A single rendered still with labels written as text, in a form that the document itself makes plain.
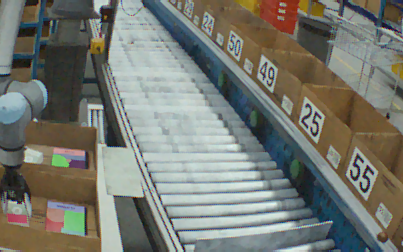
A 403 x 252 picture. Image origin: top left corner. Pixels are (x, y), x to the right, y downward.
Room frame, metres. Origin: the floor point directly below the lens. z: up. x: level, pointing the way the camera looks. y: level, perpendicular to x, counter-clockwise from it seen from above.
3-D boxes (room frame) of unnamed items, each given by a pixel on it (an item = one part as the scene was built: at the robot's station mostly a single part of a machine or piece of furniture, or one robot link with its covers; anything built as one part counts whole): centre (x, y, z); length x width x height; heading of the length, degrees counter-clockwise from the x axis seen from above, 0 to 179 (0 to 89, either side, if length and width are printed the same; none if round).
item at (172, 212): (1.34, -0.17, 0.72); 0.52 x 0.05 x 0.05; 113
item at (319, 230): (1.13, -0.26, 0.76); 0.46 x 0.01 x 0.09; 113
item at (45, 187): (0.98, 0.41, 0.80); 0.38 x 0.28 x 0.10; 105
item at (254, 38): (2.35, -0.25, 0.96); 0.39 x 0.29 x 0.17; 23
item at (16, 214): (0.96, 0.48, 0.78); 0.13 x 0.07 x 0.04; 23
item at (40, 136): (1.29, 0.49, 0.80); 0.38 x 0.28 x 0.10; 105
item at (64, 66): (1.71, 0.58, 0.91); 0.26 x 0.26 x 0.33; 17
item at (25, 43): (2.48, 1.30, 0.79); 0.40 x 0.30 x 0.10; 114
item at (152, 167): (1.58, -0.07, 0.72); 0.52 x 0.05 x 0.05; 113
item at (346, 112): (1.62, -0.55, 0.96); 0.39 x 0.29 x 0.17; 23
